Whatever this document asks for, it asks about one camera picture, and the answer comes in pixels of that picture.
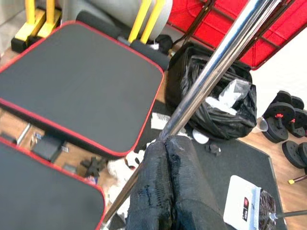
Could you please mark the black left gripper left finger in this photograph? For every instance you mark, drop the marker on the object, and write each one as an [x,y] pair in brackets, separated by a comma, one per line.
[153,191]

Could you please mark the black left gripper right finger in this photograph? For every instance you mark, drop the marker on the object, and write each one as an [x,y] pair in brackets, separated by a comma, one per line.
[192,203]

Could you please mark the black scrap piece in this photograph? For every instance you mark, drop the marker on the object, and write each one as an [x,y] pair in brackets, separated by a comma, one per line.
[92,167]
[212,148]

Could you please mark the white round lid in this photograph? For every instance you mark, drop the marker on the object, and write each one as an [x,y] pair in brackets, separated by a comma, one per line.
[200,137]

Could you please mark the black bin with trash bag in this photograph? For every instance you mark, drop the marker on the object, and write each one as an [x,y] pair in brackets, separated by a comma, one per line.
[216,119]

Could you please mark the clear plastic cup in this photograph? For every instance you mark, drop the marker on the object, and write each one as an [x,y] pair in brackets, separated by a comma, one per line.
[262,125]

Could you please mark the long black bench pad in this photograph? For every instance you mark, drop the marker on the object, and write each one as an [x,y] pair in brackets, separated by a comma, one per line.
[43,196]

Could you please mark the brown rod with yellow cap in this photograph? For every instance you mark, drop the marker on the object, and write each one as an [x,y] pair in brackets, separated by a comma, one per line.
[299,178]

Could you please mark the black weight plate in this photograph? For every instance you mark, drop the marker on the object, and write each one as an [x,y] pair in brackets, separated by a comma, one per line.
[292,153]

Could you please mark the clear plastic wrapper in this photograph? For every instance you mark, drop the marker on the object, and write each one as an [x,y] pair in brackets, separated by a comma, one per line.
[230,93]

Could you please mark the short black bench pad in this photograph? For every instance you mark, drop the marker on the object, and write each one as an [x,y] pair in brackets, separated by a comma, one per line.
[79,83]

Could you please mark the black foam roller pad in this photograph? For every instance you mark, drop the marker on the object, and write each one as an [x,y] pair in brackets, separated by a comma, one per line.
[96,22]
[151,54]

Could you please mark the black cloth with white tag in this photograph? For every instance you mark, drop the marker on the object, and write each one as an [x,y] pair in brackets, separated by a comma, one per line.
[165,43]

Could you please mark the red folding table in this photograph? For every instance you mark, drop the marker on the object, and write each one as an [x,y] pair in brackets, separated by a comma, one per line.
[211,26]

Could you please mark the grey foam mat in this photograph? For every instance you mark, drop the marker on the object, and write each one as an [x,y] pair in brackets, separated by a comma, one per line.
[108,9]

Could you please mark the black bench steel frame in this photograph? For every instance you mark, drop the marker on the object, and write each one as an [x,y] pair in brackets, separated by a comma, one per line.
[45,146]

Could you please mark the yellow steel tube frame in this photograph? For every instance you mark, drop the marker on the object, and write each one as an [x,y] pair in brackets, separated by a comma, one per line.
[49,26]
[139,22]

